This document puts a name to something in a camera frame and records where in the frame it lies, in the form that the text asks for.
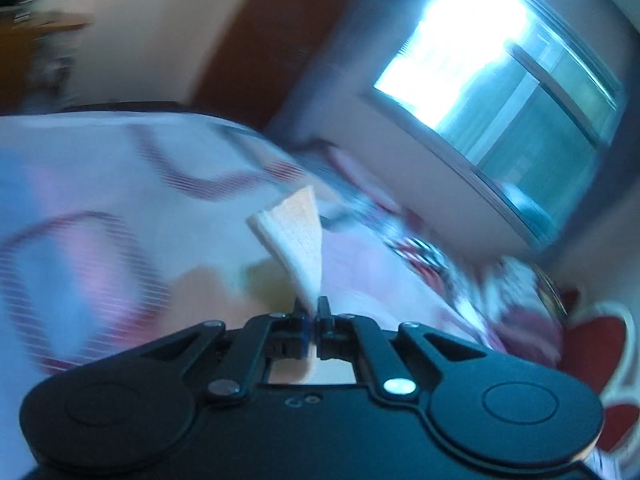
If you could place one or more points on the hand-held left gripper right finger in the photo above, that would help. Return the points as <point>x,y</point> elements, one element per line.
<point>324,332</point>

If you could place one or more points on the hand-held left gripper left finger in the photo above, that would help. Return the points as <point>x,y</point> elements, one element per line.
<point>303,332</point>

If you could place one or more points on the cream small garment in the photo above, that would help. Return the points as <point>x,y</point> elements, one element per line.
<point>297,240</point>

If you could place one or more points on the black red striped pillow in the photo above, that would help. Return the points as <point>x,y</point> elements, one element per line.
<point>417,255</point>

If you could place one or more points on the maroon white striped pillow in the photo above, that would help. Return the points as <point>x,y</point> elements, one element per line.
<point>525,310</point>

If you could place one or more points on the pink white patterned blanket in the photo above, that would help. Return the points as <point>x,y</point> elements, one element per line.
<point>100,210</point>

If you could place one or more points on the red and white headboard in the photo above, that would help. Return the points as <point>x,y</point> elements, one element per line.
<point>607,340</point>

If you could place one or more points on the window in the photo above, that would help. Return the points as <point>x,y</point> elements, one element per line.
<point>500,85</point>

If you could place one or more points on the brown wooden door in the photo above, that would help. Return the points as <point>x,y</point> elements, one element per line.
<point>270,25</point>

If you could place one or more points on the wooden shelf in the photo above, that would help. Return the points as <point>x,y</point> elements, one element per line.
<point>30,45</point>

